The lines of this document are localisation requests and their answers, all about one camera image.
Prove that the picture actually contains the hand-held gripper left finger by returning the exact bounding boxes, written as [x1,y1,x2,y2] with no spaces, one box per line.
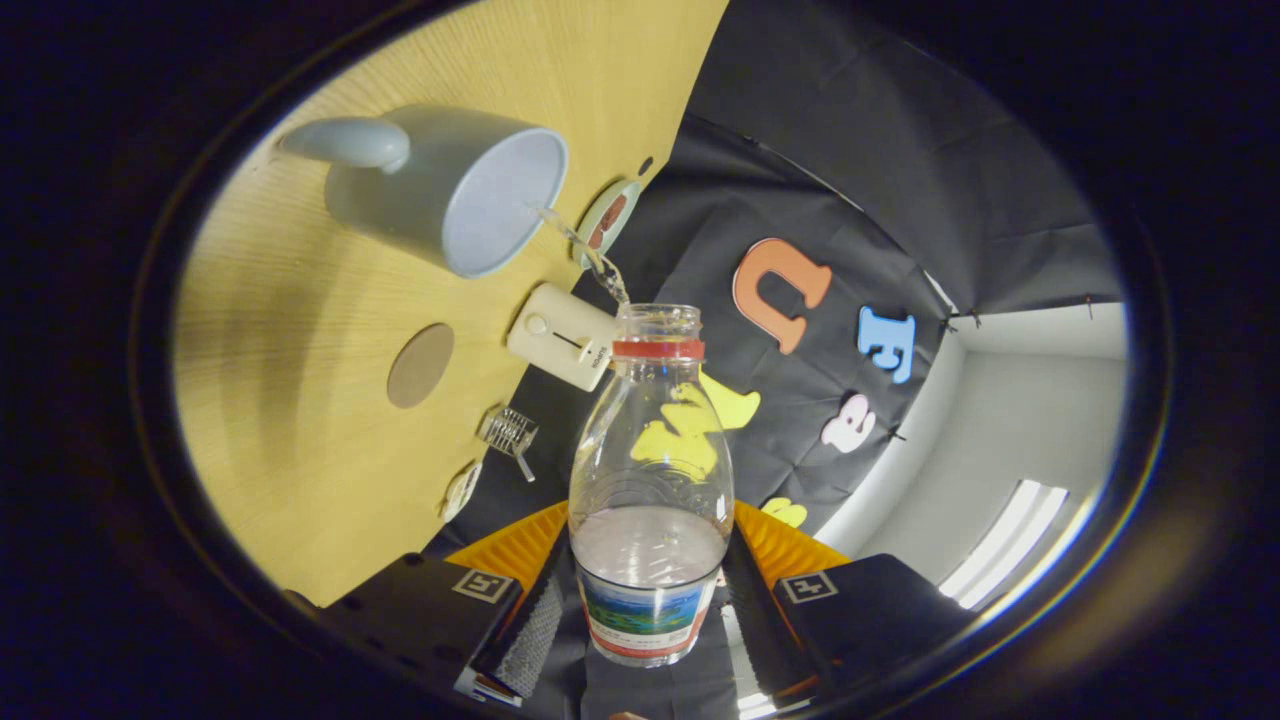
[320,500,573,706]

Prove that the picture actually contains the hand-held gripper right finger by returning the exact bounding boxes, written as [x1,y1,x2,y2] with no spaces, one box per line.
[720,500,976,701]

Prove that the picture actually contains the clear plastic juice bottle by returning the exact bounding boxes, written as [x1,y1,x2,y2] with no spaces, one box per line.
[568,303,736,669]

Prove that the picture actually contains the round brown coaster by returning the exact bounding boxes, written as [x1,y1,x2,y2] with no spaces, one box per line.
[387,322,456,410]

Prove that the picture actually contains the light blue cup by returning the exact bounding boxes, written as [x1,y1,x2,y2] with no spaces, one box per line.
[278,104,569,279]

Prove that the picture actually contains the white divided condiment dish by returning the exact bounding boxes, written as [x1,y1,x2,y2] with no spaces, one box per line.
[441,460,483,521]

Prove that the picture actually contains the long ceiling light panel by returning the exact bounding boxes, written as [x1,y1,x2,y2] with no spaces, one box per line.
[938,480,1069,611]

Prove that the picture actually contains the white toaster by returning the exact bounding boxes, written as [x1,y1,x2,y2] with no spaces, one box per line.
[506,283,621,393]

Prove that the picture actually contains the wooden table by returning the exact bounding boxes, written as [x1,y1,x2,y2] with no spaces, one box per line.
[172,0,731,608]

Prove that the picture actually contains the light green plate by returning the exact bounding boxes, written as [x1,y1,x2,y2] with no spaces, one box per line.
[577,178,643,269]

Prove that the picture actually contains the brown bread slice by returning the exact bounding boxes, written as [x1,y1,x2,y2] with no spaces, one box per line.
[588,193,629,251]

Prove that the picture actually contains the wire mesh utensil holder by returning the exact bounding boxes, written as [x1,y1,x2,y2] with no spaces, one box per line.
[478,405,541,461]

